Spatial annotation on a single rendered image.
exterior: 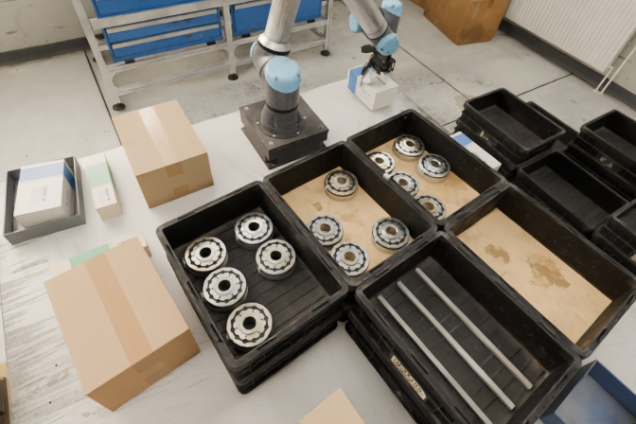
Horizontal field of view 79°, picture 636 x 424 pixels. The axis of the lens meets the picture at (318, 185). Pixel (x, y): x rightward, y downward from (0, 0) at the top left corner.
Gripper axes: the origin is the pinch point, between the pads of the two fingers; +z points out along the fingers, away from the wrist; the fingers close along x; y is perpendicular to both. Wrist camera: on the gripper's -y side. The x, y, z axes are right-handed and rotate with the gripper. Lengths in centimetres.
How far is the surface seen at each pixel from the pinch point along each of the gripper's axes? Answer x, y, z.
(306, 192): -58, 44, -5
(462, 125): 52, 18, 30
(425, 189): -24, 60, -5
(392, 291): -55, 82, -5
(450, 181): -14, 61, -5
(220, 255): -89, 53, -8
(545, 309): -24, 105, -5
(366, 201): -44, 55, -5
